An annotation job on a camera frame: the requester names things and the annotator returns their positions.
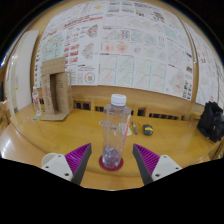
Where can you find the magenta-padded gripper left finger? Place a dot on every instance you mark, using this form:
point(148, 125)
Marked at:
point(60, 166)

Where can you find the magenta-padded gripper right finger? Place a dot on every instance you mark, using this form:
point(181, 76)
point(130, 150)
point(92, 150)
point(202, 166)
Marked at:
point(165, 166)

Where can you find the clear plastic water bottle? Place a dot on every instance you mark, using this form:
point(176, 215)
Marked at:
point(116, 133)

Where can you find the black computer mouse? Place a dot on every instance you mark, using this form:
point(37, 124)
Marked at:
point(148, 130)

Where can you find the dark pen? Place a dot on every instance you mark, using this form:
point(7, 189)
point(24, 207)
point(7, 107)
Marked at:
point(134, 127)

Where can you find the flat round red coaster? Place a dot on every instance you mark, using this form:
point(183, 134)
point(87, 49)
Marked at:
point(115, 169)

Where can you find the black bag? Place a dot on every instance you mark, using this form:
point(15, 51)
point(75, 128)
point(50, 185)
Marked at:
point(210, 121)

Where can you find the small clear plastic bottle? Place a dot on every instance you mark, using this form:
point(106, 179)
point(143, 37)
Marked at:
point(36, 100)

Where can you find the brown cardboard arch structure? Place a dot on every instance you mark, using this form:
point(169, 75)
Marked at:
point(53, 66)

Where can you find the wall of paper posters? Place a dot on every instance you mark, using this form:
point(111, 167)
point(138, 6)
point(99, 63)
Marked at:
point(133, 40)

